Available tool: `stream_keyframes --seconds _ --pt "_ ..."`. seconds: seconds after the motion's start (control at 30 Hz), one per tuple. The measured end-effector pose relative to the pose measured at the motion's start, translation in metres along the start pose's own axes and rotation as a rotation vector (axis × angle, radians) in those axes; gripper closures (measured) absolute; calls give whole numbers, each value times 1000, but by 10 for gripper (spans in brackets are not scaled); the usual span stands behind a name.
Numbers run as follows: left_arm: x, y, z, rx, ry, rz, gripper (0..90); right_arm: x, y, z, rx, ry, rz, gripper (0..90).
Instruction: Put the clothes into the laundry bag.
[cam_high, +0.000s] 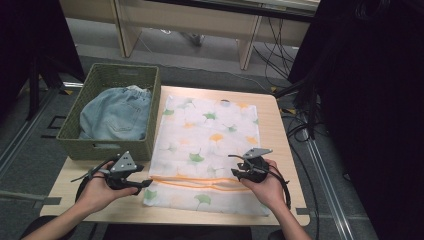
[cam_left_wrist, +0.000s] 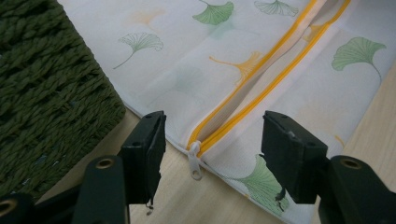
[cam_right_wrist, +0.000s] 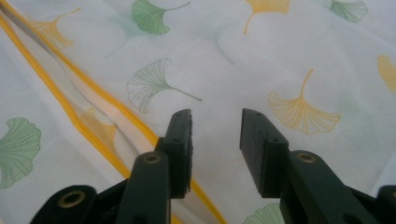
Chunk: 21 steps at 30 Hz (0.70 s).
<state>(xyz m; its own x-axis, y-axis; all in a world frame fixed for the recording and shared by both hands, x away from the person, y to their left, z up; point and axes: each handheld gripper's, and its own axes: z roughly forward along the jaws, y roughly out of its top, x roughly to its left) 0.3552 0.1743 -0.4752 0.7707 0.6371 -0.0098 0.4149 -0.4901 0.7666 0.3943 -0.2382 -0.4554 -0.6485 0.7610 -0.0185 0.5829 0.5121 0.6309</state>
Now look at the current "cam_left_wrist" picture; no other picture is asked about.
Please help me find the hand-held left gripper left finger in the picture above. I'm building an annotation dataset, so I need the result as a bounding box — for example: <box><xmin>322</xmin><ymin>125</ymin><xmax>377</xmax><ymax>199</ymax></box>
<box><xmin>117</xmin><ymin>110</ymin><xmax>167</xmax><ymax>207</ymax></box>

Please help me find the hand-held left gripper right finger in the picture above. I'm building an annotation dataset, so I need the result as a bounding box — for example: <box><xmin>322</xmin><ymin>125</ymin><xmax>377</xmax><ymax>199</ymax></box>
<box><xmin>261</xmin><ymin>110</ymin><xmax>330</xmax><ymax>205</ymax></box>

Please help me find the white leaf-print laundry bag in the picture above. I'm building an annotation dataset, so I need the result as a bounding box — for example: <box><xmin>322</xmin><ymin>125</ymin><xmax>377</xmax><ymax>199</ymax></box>
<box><xmin>57</xmin><ymin>0</ymin><xmax>396</xmax><ymax>224</ymax></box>

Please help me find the green woven basket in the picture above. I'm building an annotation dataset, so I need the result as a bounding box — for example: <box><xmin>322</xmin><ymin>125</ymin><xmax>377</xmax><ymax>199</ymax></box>
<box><xmin>0</xmin><ymin>0</ymin><xmax>127</xmax><ymax>202</ymax></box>

